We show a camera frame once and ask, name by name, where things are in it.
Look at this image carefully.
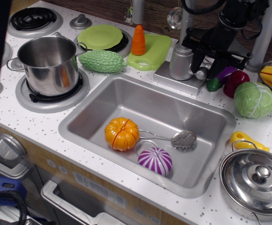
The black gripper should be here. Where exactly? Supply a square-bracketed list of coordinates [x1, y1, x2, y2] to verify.
[182, 20, 253, 79]

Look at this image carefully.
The silver faucet lever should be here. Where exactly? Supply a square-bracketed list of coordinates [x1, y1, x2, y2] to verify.
[195, 67, 210, 80]

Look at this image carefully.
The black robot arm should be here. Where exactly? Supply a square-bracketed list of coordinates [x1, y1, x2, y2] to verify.
[181, 0, 269, 79]

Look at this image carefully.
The purple toy eggplant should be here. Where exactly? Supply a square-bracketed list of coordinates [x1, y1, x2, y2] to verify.
[206, 66, 237, 92]

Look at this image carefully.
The red toy pepper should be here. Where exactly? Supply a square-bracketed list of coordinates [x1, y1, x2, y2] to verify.
[223, 70, 250, 98]

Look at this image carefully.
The silver toy faucet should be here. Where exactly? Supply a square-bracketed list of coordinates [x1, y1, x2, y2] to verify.
[153, 9, 211, 96]

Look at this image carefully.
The green cutting board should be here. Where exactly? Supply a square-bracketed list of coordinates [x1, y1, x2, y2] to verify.
[127, 33, 172, 71]

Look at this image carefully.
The hanging clear ladle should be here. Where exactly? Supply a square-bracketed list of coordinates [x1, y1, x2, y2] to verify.
[167, 0, 182, 30]

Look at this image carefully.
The green toy cabbage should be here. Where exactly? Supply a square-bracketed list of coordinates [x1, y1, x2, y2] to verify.
[234, 82, 272, 119]

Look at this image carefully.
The orange toy carrot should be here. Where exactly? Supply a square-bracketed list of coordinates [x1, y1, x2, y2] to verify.
[131, 24, 146, 56]

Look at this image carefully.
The metal slotted spoon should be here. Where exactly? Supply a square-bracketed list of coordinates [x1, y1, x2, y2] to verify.
[139, 129, 197, 149]

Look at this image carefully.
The silver sink basin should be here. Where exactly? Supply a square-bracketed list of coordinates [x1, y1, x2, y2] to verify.
[59, 75, 236, 197]

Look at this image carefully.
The middle stove burner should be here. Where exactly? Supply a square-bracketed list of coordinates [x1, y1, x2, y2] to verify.
[73, 28, 133, 58]

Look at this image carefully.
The stove burner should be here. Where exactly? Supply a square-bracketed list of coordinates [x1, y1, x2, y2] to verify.
[73, 28, 133, 58]
[15, 69, 90, 113]

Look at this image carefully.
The green toy bitter gourd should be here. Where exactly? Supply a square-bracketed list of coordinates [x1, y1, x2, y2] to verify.
[78, 50, 127, 73]

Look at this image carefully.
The purple striped toy onion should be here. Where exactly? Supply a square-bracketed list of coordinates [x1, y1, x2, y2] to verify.
[137, 147, 173, 176]

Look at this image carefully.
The orange toy pumpkin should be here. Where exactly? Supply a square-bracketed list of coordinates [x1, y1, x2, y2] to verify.
[105, 117, 140, 151]

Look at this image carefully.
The green plastic plate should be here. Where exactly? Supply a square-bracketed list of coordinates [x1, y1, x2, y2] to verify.
[77, 24, 123, 50]

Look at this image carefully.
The steel pot with lid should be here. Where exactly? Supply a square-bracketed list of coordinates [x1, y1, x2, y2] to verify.
[219, 146, 272, 225]

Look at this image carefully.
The grey stove knob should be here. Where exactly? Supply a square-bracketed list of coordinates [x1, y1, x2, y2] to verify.
[69, 14, 92, 30]

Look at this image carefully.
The tall steel pot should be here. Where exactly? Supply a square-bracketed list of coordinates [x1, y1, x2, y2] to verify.
[6, 36, 88, 97]

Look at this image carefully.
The black coil burner rear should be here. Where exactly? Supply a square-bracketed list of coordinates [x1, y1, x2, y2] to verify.
[7, 7, 63, 39]

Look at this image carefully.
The front stove burner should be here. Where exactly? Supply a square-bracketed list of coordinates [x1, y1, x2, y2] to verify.
[15, 69, 90, 113]

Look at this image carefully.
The grey oven knob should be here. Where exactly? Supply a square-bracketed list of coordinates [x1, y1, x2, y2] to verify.
[0, 133, 28, 168]

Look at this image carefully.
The blue clamp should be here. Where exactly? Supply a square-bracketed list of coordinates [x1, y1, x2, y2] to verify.
[0, 176, 27, 206]

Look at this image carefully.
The right grey post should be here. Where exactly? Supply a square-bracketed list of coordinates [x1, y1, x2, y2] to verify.
[246, 0, 272, 72]

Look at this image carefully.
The grey post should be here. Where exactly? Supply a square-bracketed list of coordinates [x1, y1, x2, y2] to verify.
[132, 0, 145, 24]
[246, 0, 272, 72]

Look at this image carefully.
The rear grey post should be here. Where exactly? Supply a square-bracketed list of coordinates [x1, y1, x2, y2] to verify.
[132, 0, 145, 24]

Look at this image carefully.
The white oven door handle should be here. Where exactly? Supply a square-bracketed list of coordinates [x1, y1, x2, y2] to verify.
[41, 180, 138, 225]

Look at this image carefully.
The black braided cable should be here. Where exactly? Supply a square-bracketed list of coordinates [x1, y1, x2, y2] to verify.
[0, 190, 29, 225]

